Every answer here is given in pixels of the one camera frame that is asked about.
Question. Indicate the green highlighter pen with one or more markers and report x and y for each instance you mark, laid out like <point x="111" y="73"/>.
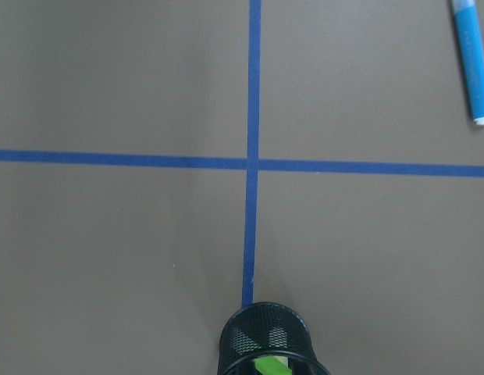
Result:
<point x="272" y="365"/>

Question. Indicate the blue highlighter pen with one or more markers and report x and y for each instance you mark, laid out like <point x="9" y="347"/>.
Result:
<point x="471" y="47"/>

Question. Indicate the black mesh pen cup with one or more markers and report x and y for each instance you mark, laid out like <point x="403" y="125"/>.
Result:
<point x="266" y="328"/>

